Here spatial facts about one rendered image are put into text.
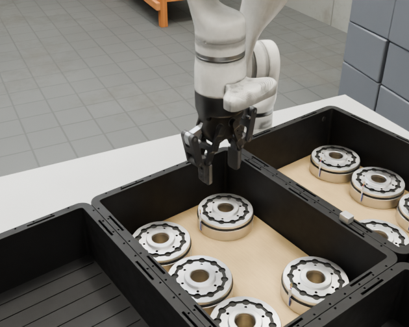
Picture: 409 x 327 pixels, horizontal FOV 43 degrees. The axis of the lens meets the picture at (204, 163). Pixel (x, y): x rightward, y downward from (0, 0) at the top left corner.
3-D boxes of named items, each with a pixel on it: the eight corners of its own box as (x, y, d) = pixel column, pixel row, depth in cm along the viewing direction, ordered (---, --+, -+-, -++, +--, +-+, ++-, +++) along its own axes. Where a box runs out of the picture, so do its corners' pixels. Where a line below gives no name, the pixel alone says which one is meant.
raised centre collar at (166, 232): (140, 238, 88) (140, 235, 88) (164, 227, 91) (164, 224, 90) (156, 254, 85) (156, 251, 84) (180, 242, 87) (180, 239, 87)
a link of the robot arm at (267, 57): (267, 32, 117) (263, 102, 126) (228, 37, 114) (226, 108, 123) (287, 45, 110) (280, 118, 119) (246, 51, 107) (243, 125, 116)
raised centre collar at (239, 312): (220, 321, 73) (220, 318, 73) (245, 304, 76) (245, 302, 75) (243, 344, 70) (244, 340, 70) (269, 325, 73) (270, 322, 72)
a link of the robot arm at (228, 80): (234, 115, 68) (234, 71, 65) (179, 88, 75) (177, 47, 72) (280, 93, 73) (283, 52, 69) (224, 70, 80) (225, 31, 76)
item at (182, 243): (119, 238, 89) (119, 235, 88) (169, 216, 94) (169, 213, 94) (151, 272, 82) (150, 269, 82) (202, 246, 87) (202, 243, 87)
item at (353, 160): (301, 158, 111) (301, 156, 110) (330, 142, 116) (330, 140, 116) (341, 178, 104) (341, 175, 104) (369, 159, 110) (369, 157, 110)
